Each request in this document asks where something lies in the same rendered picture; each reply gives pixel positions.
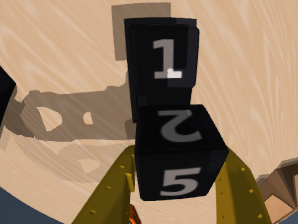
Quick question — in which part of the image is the open brown cardboard box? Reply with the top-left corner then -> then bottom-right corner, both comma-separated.
259,163 -> 298,224

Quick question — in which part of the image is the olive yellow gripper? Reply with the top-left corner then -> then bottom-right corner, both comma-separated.
71,145 -> 272,224

